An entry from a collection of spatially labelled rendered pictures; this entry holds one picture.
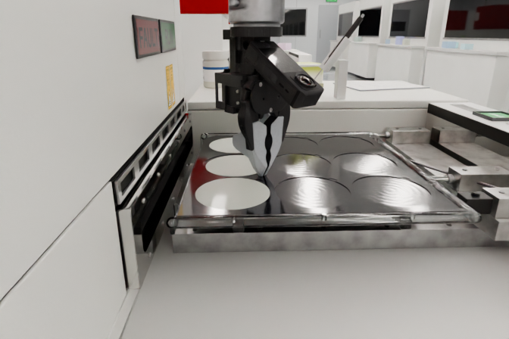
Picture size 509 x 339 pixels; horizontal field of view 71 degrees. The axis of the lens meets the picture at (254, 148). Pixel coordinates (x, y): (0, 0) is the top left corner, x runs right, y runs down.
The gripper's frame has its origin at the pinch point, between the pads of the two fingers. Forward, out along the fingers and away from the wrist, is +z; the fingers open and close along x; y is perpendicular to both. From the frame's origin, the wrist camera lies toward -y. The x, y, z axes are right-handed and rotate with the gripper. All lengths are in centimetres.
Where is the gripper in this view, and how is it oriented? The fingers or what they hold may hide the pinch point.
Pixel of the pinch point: (266, 169)
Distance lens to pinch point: 52.7
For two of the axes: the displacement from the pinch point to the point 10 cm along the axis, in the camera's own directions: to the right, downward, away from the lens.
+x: -7.3, 2.1, -6.5
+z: 0.0, 9.5, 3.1
